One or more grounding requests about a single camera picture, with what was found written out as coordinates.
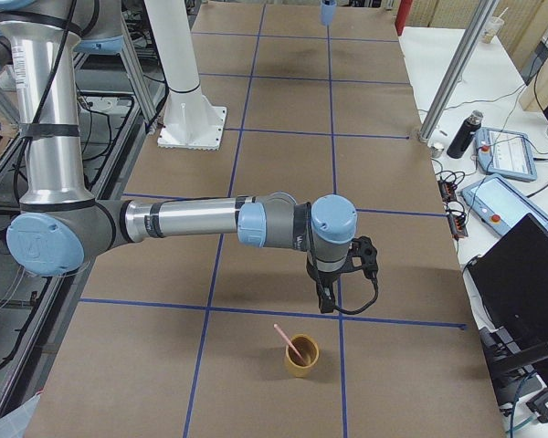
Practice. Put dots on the blue teach pendant tablet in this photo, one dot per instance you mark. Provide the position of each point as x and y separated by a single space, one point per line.
505 152

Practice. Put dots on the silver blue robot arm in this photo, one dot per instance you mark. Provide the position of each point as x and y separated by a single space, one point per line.
66 219

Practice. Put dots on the pink chopstick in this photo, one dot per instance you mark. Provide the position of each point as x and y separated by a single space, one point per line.
289 343

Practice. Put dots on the small silver cylinder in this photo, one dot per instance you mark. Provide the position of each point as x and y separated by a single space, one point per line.
436 149

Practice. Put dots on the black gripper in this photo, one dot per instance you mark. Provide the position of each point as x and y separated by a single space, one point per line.
327 279

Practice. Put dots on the black water bottle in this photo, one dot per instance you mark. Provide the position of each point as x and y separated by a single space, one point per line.
465 135

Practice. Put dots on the light blue plastic cup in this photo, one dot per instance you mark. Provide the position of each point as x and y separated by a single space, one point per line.
327 13

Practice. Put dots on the black laptop monitor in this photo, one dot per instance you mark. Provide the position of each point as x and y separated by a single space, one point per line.
512 281

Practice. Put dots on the white camera mast pedestal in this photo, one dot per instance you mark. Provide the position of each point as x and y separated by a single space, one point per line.
190 121

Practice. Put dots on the tan bamboo cup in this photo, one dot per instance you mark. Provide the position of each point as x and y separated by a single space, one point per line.
310 351

